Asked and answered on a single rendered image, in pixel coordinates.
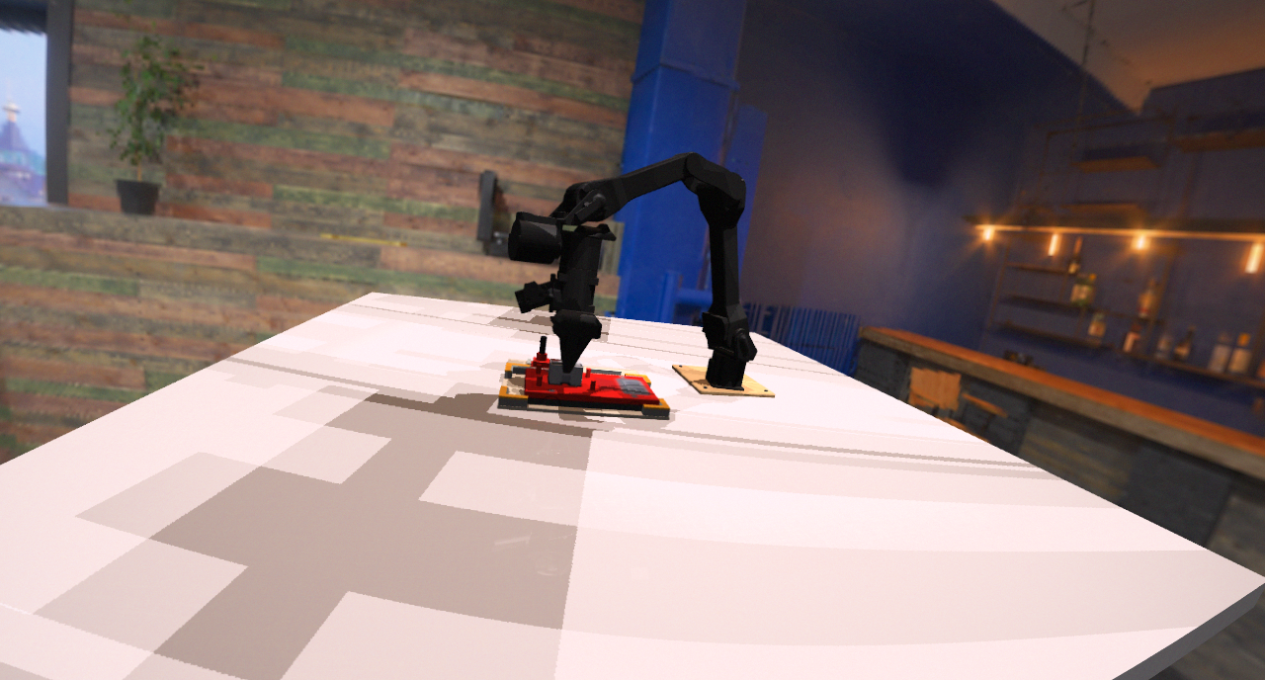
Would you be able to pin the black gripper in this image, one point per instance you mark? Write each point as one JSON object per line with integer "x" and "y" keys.
{"x": 574, "y": 322}

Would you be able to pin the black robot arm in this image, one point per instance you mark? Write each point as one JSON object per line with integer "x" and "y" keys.
{"x": 541, "y": 239}

